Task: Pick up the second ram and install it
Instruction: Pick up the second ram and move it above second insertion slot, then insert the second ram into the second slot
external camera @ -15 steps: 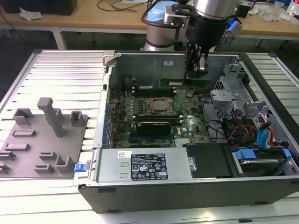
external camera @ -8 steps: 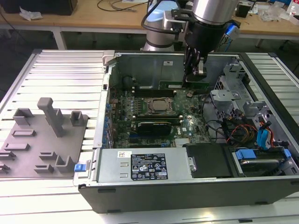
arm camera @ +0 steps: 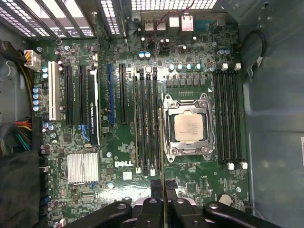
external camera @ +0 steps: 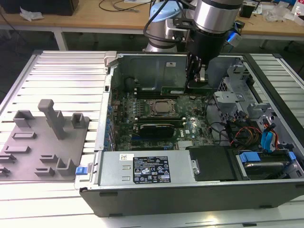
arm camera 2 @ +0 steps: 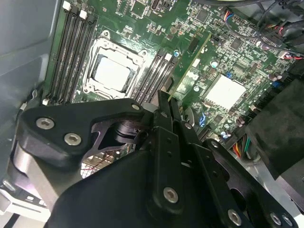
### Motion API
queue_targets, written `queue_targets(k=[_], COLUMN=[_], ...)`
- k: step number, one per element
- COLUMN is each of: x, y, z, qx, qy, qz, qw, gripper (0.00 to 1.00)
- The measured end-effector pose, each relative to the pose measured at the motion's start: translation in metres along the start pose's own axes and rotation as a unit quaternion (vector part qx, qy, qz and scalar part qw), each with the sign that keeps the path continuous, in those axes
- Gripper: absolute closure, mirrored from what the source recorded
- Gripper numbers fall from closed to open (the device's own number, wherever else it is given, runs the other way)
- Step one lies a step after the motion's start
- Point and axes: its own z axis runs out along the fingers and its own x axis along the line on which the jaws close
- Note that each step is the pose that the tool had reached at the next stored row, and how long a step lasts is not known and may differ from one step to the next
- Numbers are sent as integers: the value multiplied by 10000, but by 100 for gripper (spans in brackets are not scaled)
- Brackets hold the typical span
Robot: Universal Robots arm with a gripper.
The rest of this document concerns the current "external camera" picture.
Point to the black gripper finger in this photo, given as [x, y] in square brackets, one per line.
[202, 85]
[191, 69]

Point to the green RAM stick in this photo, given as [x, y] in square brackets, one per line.
[172, 90]

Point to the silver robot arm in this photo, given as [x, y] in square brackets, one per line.
[213, 14]

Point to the black RAM slot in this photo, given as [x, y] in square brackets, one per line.
[158, 119]
[158, 116]
[148, 92]
[149, 95]
[154, 97]

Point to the green motherboard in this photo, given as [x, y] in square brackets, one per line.
[185, 111]

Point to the grey metal drive cage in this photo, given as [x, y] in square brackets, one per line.
[237, 99]

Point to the small black adapter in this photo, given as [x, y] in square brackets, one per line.
[240, 24]

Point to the silver CPU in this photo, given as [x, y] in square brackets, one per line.
[162, 107]

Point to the small black device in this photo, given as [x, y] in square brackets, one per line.
[249, 10]

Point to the silver chipset heatsink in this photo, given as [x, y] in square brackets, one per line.
[186, 144]

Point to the black graphics card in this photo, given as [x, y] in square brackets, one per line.
[156, 131]

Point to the clear plastic bag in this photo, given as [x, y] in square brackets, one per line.
[275, 13]

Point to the black plastic shroud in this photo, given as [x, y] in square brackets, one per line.
[209, 164]

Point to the hard disk in blue carrier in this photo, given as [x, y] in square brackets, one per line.
[249, 158]

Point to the blue port connector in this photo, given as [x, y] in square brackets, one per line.
[104, 144]
[108, 121]
[110, 108]
[107, 129]
[106, 137]

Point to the white red packet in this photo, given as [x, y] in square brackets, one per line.
[299, 10]

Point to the wooden desk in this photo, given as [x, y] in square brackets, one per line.
[95, 21]

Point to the black PC case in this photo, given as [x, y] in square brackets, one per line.
[166, 202]

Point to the grey power supply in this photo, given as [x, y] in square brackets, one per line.
[111, 171]

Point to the blue case latch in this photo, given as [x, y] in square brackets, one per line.
[80, 171]

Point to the large black box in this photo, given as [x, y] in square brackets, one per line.
[47, 6]

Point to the white crumpled paper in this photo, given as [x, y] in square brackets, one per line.
[31, 14]

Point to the grey parts rack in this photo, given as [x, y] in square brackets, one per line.
[35, 142]

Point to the silver camera black bracket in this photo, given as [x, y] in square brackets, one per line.
[171, 31]

